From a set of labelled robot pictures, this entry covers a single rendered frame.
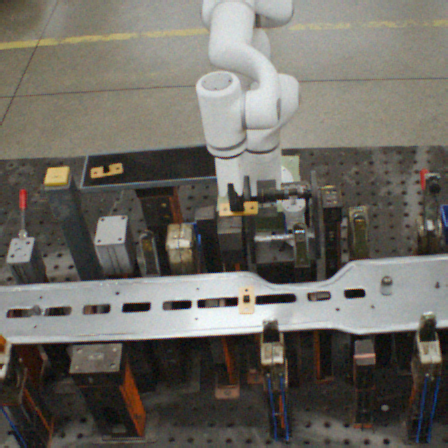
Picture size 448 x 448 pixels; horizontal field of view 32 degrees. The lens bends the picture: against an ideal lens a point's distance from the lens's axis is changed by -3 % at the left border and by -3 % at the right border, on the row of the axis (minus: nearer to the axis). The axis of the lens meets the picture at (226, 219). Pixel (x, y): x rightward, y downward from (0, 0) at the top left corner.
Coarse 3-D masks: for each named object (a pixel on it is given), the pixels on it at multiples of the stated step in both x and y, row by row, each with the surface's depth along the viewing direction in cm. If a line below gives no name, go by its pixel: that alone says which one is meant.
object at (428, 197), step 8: (424, 176) 188; (432, 176) 187; (424, 184) 189; (432, 184) 185; (440, 184) 187; (424, 192) 190; (432, 192) 186; (424, 200) 191; (432, 200) 191; (424, 208) 192; (432, 208) 193; (424, 216) 193; (432, 216) 194; (424, 224) 195; (424, 232) 196
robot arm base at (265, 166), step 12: (252, 156) 236; (264, 156) 236; (276, 156) 239; (252, 168) 240; (264, 168) 239; (276, 168) 242; (252, 180) 244; (276, 180) 246; (288, 180) 252; (252, 192) 248
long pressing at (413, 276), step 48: (0, 288) 206; (48, 288) 205; (96, 288) 203; (144, 288) 201; (192, 288) 200; (288, 288) 196; (336, 288) 194; (432, 288) 191; (48, 336) 194; (96, 336) 192; (144, 336) 191; (192, 336) 190
